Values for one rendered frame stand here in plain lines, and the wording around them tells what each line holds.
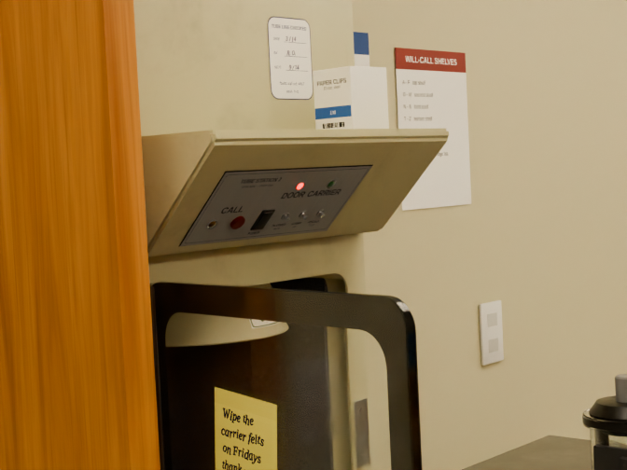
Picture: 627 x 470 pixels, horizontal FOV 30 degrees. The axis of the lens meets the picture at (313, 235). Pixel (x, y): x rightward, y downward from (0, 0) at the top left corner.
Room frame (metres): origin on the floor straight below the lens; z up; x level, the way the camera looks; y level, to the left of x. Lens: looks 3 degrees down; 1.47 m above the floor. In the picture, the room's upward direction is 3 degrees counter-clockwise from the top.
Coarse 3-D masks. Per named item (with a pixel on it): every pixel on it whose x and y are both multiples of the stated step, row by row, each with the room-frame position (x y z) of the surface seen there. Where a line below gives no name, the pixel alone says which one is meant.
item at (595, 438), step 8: (584, 416) 1.37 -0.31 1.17; (592, 416) 1.36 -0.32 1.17; (584, 424) 1.37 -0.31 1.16; (592, 432) 1.37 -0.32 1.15; (600, 432) 1.35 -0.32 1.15; (608, 432) 1.33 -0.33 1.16; (616, 432) 1.33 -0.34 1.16; (624, 432) 1.33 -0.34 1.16; (592, 440) 1.37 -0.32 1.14; (600, 440) 1.35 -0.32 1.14; (608, 440) 1.34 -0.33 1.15; (616, 440) 1.34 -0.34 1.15; (624, 440) 1.33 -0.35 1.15; (592, 448) 1.37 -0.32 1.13; (624, 448) 1.33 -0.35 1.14; (592, 456) 1.37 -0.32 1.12; (592, 464) 1.37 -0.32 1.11
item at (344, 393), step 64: (192, 320) 0.92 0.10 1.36; (256, 320) 0.86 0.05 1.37; (320, 320) 0.81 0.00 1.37; (384, 320) 0.76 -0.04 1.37; (192, 384) 0.93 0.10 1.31; (256, 384) 0.86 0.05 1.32; (320, 384) 0.81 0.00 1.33; (384, 384) 0.76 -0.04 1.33; (192, 448) 0.93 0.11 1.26; (320, 448) 0.81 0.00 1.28; (384, 448) 0.76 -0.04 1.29
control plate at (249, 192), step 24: (312, 168) 1.02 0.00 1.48; (336, 168) 1.05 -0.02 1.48; (360, 168) 1.08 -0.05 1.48; (216, 192) 0.96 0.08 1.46; (240, 192) 0.98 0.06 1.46; (264, 192) 1.00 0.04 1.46; (288, 192) 1.03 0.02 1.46; (312, 192) 1.05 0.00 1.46; (336, 192) 1.08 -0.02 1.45; (216, 216) 0.99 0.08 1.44; (312, 216) 1.09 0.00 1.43; (336, 216) 1.12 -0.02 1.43; (192, 240) 0.99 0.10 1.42; (216, 240) 1.01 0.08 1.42
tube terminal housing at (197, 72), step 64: (192, 0) 1.05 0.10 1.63; (256, 0) 1.11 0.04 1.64; (320, 0) 1.18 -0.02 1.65; (192, 64) 1.05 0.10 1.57; (256, 64) 1.11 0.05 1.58; (320, 64) 1.18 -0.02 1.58; (192, 128) 1.05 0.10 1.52; (256, 128) 1.11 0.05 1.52; (192, 256) 1.04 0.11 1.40; (256, 256) 1.10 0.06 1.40; (320, 256) 1.17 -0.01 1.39
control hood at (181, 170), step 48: (144, 144) 0.96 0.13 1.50; (192, 144) 0.92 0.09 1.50; (240, 144) 0.93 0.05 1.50; (288, 144) 0.97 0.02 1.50; (336, 144) 1.02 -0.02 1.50; (384, 144) 1.07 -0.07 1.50; (432, 144) 1.13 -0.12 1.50; (192, 192) 0.94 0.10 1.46; (384, 192) 1.14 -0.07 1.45; (240, 240) 1.04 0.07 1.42; (288, 240) 1.10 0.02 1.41
